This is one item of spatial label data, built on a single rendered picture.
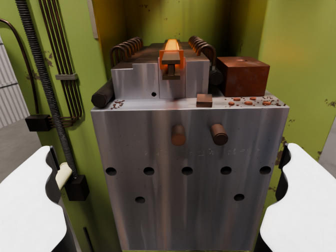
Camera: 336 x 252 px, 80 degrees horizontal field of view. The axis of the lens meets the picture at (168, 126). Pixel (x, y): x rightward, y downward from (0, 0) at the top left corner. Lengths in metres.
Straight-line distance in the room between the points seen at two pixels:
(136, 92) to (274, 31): 0.37
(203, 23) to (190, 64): 0.49
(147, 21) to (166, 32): 0.08
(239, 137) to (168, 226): 0.31
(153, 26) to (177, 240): 0.76
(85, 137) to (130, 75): 0.33
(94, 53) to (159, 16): 0.38
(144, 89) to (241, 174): 0.28
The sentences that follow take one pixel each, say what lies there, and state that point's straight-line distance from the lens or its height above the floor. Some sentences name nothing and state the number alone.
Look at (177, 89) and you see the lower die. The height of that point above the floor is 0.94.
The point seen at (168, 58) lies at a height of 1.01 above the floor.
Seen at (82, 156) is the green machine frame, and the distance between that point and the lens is 0.75.
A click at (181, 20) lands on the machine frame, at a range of 0.90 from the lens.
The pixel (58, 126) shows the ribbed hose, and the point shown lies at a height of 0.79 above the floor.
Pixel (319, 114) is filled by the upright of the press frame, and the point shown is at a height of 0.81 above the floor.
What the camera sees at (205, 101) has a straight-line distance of 0.39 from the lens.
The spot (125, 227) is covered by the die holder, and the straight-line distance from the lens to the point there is 0.62.
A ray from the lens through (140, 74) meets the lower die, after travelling 0.43.
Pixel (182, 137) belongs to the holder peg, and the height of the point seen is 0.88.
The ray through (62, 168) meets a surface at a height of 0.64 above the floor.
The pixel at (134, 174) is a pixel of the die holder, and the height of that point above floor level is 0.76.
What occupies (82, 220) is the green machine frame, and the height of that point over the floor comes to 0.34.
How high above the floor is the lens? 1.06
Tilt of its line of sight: 27 degrees down
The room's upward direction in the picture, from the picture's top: 2 degrees counter-clockwise
